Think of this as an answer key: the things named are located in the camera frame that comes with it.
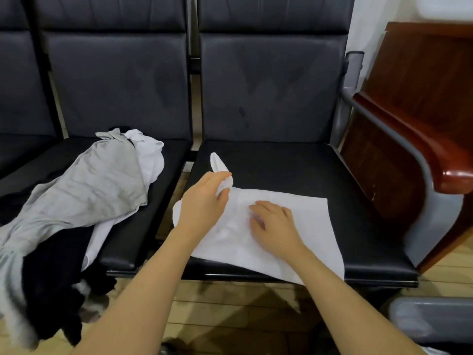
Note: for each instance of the person's left hand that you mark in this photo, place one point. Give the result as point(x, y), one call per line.
point(203, 204)

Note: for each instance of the person's right hand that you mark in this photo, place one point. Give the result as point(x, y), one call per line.
point(275, 231)

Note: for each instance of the white t-shirt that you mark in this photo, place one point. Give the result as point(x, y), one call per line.
point(318, 233)

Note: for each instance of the pile of clothes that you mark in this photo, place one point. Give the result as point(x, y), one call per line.
point(81, 196)

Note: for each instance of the grey plastic storage bin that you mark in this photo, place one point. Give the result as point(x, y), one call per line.
point(436, 318)

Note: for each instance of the person's right forearm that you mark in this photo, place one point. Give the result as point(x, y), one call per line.
point(355, 310)

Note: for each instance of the person's left forearm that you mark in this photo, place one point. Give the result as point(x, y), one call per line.
point(137, 303)

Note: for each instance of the black leather bench seat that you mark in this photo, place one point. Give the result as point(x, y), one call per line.
point(273, 85)
point(22, 77)
point(118, 70)

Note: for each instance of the brown wooden bench armrest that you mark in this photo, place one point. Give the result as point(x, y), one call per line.
point(436, 148)

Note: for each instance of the brown wooden desk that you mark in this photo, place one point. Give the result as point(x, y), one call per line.
point(421, 77)

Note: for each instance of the white plastic tray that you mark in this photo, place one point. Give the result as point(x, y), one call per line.
point(447, 7)

